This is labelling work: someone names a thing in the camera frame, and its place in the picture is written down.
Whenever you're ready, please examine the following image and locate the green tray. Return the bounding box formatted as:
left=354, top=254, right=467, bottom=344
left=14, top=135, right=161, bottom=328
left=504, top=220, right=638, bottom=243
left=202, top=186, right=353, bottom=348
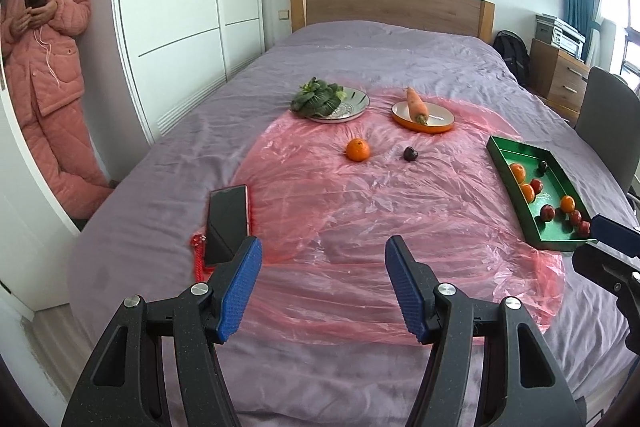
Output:
left=486, top=135, right=598, bottom=253

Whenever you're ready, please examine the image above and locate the orange oval dish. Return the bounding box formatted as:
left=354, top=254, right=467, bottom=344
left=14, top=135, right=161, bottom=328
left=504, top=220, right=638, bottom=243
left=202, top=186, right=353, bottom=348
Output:
left=391, top=100, right=456, bottom=135

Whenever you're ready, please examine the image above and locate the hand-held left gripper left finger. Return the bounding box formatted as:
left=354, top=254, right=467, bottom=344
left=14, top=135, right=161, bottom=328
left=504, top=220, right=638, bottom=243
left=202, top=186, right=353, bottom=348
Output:
left=61, top=236, right=264, bottom=427

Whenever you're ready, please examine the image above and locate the carrot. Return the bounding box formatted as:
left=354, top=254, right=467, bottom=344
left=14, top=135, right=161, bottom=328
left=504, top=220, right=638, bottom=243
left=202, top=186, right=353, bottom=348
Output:
left=405, top=87, right=429, bottom=126

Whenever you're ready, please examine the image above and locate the wooden headboard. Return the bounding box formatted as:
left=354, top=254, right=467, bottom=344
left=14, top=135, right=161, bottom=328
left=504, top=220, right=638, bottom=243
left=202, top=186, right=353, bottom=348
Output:
left=290, top=0, right=496, bottom=45

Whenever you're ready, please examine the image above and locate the leafy bok choy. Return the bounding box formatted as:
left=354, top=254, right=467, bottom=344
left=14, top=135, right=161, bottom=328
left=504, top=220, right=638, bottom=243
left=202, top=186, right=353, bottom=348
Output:
left=291, top=77, right=346, bottom=116

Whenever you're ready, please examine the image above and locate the wooden nightstand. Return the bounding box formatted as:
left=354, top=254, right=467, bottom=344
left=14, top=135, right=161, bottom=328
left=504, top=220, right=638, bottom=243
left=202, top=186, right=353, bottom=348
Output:
left=529, top=38, right=591, bottom=118

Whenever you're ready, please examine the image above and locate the white wardrobe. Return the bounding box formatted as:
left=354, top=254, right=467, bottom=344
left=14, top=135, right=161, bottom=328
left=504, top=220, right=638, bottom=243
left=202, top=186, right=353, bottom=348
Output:
left=110, top=0, right=266, bottom=142

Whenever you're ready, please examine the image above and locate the window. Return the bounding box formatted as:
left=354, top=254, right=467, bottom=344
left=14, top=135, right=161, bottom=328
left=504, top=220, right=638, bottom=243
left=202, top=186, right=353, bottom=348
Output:
left=607, top=0, right=640, bottom=82

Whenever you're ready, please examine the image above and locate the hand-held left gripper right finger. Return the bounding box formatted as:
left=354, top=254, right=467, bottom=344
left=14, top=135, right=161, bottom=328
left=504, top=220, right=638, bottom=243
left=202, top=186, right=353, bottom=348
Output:
left=384, top=235, right=586, bottom=427

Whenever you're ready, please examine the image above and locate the grey chair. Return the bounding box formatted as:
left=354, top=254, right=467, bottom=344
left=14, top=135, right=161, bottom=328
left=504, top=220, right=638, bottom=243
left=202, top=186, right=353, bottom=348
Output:
left=574, top=66, right=640, bottom=198

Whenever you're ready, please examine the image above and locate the black backpack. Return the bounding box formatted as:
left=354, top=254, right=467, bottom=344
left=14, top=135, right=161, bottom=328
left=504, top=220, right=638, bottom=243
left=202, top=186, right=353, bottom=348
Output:
left=492, top=32, right=532, bottom=82

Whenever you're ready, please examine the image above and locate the white earphone cable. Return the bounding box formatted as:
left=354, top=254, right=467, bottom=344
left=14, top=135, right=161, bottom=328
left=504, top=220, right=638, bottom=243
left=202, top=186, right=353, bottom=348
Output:
left=31, top=26, right=67, bottom=88

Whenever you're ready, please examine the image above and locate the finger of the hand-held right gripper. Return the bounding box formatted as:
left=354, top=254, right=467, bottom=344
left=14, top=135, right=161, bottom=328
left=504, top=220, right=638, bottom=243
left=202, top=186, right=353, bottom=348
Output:
left=571, top=243, right=640, bottom=333
left=590, top=214, right=640, bottom=250

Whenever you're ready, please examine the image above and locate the pink plastic sheet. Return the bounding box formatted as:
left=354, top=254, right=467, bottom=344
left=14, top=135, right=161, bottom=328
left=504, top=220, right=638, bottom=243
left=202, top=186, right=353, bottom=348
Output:
left=235, top=87, right=566, bottom=348

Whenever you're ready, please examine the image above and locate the grey white printer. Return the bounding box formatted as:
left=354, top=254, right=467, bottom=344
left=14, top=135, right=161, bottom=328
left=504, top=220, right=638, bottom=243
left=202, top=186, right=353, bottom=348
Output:
left=535, top=13, right=586, bottom=58

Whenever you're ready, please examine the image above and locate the black smartphone red strap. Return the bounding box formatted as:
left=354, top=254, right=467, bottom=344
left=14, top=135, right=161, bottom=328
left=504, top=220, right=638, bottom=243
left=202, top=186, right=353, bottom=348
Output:
left=189, top=187, right=253, bottom=283

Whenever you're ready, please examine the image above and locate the white round plate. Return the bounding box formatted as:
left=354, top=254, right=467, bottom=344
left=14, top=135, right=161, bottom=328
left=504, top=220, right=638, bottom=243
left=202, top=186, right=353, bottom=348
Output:
left=300, top=86, right=371, bottom=124

